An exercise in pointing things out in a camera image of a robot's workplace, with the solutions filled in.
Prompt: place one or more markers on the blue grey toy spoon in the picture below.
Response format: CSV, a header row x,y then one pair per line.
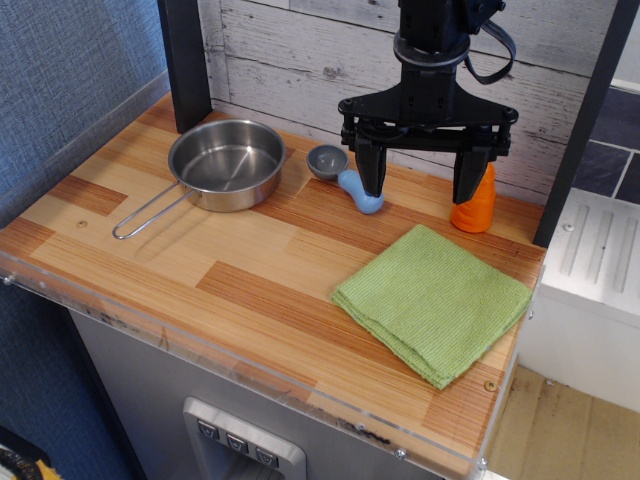
x,y
331,163

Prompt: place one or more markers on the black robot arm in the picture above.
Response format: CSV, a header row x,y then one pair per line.
x,y
447,25

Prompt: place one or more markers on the grey cabinet control panel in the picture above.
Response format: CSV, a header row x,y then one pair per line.
x,y
227,447

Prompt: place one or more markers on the green cloth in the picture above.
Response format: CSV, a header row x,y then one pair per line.
x,y
433,304

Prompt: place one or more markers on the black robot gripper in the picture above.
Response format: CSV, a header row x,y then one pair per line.
x,y
427,111

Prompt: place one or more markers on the orange toy carrot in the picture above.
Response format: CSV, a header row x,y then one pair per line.
x,y
476,215

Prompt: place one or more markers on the white toy sink unit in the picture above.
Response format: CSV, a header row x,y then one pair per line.
x,y
583,330

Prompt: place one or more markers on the black right vertical post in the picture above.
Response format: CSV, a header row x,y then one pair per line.
x,y
607,61

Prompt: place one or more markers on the clear acrylic table edge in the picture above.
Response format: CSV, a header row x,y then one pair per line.
x,y
292,364

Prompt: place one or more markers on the yellow object bottom left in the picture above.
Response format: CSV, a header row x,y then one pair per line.
x,y
29,466

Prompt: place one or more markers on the stainless steel pan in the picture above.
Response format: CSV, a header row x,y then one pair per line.
x,y
222,166

